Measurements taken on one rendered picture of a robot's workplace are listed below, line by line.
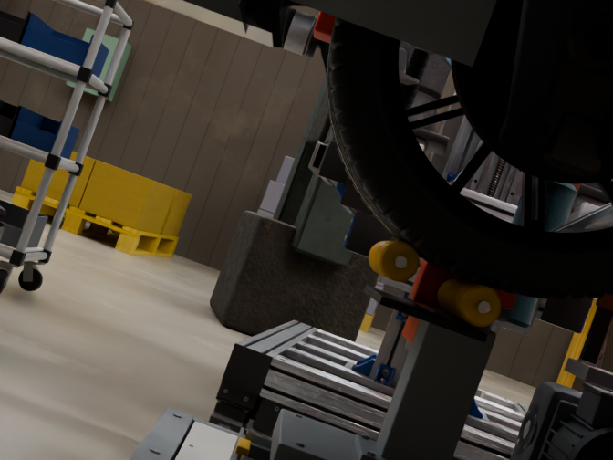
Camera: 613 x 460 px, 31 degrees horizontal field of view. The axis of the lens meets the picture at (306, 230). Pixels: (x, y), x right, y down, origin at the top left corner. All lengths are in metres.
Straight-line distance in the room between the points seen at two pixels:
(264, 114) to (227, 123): 0.32
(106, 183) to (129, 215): 0.26
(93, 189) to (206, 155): 1.98
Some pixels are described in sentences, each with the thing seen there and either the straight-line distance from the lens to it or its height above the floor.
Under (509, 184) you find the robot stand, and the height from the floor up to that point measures 0.78.
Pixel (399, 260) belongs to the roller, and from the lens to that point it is 1.58.
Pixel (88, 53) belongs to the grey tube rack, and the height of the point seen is 0.81.
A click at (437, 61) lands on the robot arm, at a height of 0.98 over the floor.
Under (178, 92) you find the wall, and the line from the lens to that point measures 9.38.
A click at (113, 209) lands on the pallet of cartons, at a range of 7.44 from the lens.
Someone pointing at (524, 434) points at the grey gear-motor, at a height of 0.31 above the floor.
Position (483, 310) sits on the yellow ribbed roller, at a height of 0.49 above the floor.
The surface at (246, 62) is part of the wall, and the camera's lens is 9.32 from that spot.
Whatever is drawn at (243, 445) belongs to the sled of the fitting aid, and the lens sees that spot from 1.66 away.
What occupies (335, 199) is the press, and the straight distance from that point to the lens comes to 4.89.
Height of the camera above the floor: 0.50
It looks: level
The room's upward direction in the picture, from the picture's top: 20 degrees clockwise
